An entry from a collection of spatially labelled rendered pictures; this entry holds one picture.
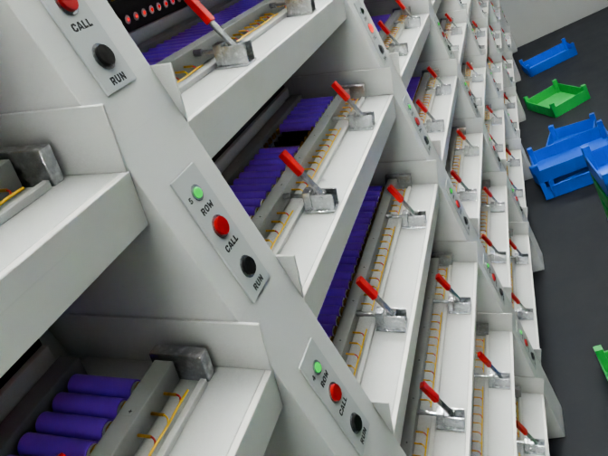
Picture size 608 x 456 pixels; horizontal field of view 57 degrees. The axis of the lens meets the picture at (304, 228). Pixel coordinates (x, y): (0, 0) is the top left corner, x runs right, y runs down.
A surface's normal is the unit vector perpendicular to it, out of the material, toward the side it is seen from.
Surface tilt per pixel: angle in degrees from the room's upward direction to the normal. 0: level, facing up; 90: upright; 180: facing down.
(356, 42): 90
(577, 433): 0
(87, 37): 90
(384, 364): 20
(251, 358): 90
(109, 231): 110
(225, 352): 90
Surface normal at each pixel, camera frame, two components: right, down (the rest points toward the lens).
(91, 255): 0.95, -0.01
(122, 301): -0.27, 0.52
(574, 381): -0.50, -0.79
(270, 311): 0.83, -0.30
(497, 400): -0.18, -0.85
